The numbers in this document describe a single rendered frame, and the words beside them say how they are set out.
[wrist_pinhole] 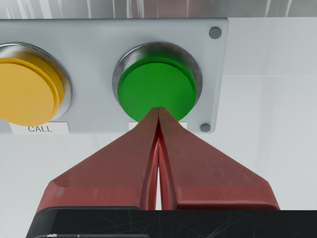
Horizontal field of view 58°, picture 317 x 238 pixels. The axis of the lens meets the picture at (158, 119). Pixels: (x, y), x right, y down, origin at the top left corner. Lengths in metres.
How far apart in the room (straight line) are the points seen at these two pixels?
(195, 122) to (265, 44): 0.12
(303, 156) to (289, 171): 0.03
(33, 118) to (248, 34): 0.18
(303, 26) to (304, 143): 0.13
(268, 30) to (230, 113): 0.08
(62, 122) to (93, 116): 0.02
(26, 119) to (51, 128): 0.02
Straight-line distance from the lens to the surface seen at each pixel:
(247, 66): 0.27
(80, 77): 0.16
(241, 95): 0.28
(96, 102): 0.16
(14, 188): 0.40
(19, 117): 0.17
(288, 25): 0.27
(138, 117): 0.15
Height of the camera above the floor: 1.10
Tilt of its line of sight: 55 degrees down
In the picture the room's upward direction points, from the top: 179 degrees counter-clockwise
